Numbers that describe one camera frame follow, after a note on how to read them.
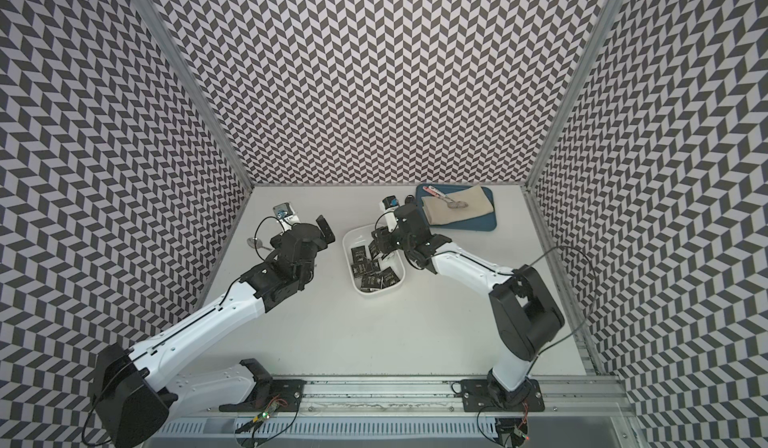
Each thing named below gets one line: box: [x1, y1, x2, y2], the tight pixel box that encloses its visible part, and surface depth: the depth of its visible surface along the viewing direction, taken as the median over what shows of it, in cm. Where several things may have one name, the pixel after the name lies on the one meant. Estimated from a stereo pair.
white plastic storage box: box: [342, 224, 406, 296], surface depth 93 cm
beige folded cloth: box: [421, 184, 494, 225], surface depth 113 cm
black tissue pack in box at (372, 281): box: [360, 272, 385, 291], surface depth 90 cm
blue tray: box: [416, 184, 497, 231], surface depth 105 cm
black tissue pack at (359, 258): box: [351, 245, 368, 270], surface depth 98 cm
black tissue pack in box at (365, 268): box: [351, 261, 381, 276], surface depth 93 cm
